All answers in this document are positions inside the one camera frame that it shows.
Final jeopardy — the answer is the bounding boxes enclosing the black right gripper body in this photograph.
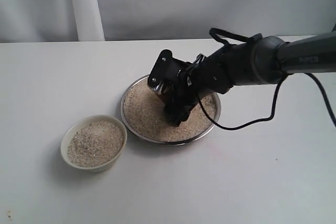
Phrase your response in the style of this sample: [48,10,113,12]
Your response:
[178,43,257,103]

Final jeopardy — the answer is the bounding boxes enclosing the brown wooden cup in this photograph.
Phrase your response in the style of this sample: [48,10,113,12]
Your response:
[156,89,171,104]

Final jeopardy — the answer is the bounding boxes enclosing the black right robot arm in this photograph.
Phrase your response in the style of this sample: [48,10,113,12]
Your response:
[148,28,335,126]

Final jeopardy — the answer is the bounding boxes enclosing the round steel rice tray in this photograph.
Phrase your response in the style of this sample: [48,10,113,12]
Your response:
[120,75,215,146]

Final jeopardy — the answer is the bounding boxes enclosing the white ceramic rice bowl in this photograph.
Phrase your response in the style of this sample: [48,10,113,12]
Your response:
[60,115,127,172]

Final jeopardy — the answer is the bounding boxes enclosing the white backdrop curtain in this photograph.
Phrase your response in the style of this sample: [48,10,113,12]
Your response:
[1,0,335,42]

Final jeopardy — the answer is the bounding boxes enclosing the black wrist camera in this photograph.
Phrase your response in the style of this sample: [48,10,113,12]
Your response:
[165,101,196,127]

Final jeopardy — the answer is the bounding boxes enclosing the black camera cable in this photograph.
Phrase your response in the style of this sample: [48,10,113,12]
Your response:
[183,27,336,131]

